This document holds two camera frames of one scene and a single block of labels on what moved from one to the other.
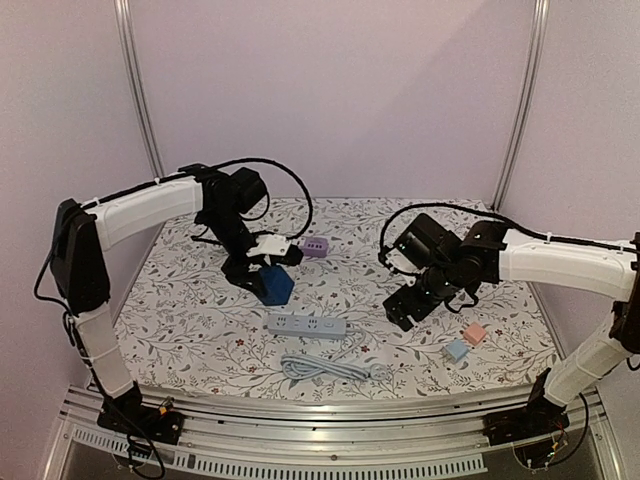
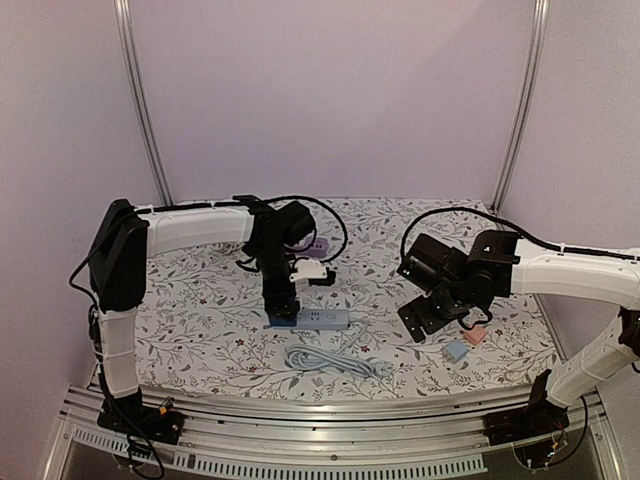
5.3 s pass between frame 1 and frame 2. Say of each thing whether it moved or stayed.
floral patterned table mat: stayed
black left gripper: moved
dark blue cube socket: moved
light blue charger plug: stayed
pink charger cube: stayed
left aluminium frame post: stayed
